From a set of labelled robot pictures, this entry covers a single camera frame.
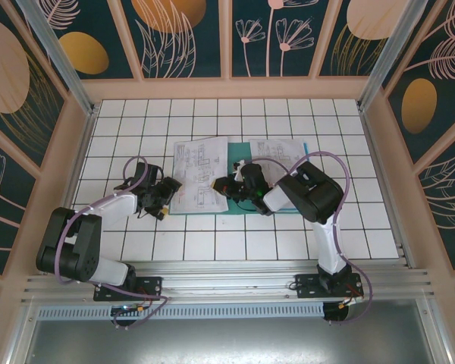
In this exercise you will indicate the green paper folder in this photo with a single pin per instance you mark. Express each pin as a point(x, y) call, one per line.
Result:
point(236, 152)

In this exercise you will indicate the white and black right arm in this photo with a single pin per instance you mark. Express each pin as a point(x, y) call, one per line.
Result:
point(328, 246)

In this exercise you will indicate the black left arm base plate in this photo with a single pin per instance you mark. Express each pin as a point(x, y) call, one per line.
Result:
point(151, 288)

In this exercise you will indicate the white printed drawing sheet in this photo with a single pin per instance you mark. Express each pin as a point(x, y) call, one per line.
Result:
point(201, 170)
point(277, 148)

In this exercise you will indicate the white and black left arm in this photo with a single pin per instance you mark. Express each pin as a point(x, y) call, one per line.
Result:
point(113, 204)

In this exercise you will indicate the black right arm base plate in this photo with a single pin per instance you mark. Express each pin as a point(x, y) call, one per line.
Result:
point(307, 286)

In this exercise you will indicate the grey metal sheet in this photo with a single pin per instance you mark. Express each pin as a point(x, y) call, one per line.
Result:
point(227, 341)

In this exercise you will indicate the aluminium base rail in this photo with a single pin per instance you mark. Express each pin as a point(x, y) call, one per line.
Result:
point(227, 280)

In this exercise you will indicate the aluminium corner post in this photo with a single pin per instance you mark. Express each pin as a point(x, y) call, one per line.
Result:
point(60, 60)
point(394, 49)

